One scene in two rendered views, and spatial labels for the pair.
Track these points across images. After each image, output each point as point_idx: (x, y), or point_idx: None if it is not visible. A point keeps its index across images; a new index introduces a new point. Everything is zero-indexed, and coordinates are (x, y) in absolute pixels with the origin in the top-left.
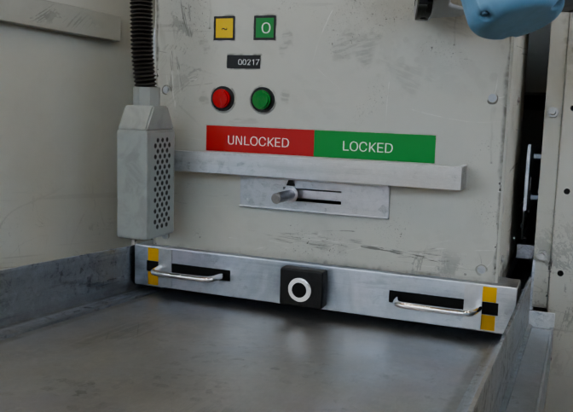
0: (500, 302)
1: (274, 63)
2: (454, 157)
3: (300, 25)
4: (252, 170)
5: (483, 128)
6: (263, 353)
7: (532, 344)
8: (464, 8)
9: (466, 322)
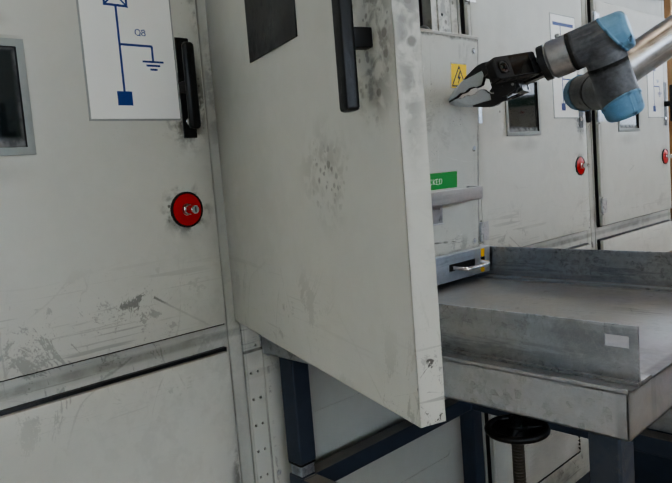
0: (485, 255)
1: None
2: (463, 182)
3: None
4: None
5: (471, 164)
6: (504, 304)
7: None
8: (620, 110)
9: (476, 270)
